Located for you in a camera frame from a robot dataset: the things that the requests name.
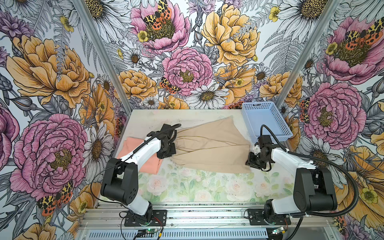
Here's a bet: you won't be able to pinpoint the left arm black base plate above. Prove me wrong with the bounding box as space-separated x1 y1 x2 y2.
124 210 168 227

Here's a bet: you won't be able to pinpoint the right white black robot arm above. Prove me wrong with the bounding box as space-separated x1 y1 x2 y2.
246 135 337 224

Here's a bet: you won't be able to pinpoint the right aluminium corner post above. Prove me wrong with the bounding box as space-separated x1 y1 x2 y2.
275 1 340 108

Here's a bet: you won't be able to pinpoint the light blue plastic basket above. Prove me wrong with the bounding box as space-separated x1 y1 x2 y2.
241 101 293 144

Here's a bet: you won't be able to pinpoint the left aluminium corner post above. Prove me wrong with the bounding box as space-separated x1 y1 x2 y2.
71 0 133 115

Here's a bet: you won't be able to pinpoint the white vented cable duct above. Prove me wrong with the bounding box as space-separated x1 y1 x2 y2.
82 228 268 240

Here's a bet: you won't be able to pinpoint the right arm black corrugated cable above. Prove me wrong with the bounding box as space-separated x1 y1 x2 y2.
259 124 360 240

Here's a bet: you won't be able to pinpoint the beige drawstring shorts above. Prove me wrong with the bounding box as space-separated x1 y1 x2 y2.
170 117 251 174

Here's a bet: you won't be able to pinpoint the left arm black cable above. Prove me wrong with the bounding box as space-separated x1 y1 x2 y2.
89 122 182 208

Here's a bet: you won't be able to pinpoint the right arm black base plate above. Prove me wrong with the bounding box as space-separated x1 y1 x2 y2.
244 209 292 226

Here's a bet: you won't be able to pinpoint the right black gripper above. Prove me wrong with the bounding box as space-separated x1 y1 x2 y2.
245 151 272 171

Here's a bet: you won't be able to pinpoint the green circuit board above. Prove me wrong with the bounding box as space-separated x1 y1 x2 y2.
135 228 163 238

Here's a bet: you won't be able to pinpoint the aluminium rail frame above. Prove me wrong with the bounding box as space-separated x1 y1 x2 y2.
78 201 336 230

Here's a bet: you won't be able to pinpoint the peach graphic t-shirt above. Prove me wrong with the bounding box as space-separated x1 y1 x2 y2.
117 137 163 175

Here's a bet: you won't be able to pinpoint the aluminium corner post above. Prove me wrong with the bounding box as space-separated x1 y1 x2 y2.
275 1 340 108
71 0 133 115

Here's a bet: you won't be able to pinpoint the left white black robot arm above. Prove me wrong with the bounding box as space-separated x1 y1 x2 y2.
100 124 181 226

